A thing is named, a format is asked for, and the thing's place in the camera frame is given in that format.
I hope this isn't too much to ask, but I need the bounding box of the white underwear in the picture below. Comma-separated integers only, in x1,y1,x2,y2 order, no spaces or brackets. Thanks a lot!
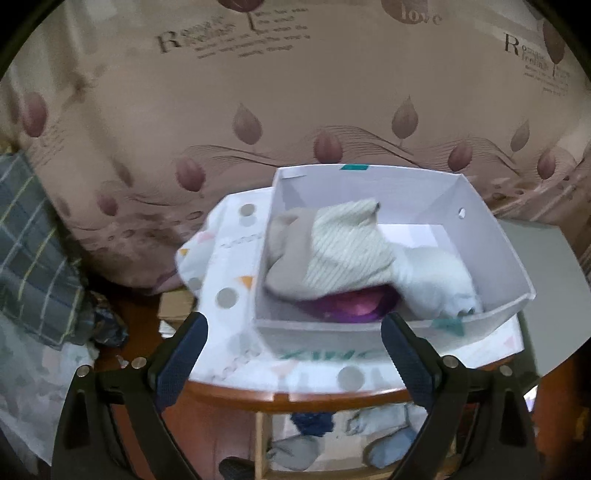
391,243,484,320

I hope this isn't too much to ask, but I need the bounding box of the purple underwear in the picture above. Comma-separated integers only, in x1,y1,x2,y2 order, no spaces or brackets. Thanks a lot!
296,285,401,324

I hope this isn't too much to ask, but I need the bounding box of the cream striped underwear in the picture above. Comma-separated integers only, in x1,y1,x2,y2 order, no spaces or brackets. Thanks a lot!
264,199,396,302

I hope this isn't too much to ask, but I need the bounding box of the wooden drawer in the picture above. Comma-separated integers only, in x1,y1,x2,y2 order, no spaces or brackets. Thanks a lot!
254,402,427,479

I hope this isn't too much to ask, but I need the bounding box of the white floral bedsheet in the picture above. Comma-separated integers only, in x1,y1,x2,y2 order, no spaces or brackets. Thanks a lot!
1,317,98,466

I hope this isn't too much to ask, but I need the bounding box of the blue grey sock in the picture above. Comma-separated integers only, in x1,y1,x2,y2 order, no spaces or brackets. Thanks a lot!
366,427,417,469

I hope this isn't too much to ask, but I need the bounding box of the wooden nightstand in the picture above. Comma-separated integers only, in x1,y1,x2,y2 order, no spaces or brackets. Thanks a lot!
161,352,574,480

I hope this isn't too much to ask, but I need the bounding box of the dark plastic bag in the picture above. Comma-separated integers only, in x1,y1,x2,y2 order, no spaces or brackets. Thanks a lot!
90,291,128,348

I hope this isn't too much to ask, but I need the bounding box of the grey cabinet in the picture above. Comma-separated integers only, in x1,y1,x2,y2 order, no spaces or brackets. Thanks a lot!
496,218,588,409

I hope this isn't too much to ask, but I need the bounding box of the black checked slipper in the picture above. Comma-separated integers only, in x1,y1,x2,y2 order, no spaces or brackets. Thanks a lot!
218,457,256,480

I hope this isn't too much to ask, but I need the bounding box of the navy blue garment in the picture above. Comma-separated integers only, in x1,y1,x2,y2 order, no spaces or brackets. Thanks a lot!
290,412,335,438

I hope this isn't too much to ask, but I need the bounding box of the grey plaid blanket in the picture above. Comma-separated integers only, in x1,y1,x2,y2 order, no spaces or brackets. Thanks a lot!
1,152,94,349

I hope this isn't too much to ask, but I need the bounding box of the brown cardboard box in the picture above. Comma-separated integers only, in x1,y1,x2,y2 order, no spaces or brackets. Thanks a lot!
157,289,197,321

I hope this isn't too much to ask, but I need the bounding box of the light grey garment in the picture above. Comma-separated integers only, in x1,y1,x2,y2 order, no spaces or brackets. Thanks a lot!
266,435,322,471

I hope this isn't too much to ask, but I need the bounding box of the white dotted table cover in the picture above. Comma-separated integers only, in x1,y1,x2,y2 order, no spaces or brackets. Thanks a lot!
176,188,523,395

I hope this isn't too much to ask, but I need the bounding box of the white Xincci shoe box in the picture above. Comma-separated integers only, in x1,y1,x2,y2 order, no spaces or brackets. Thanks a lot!
252,164,536,358

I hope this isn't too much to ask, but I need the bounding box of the beige leaf-print curtain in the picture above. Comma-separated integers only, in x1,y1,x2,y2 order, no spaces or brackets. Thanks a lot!
1,1,590,292

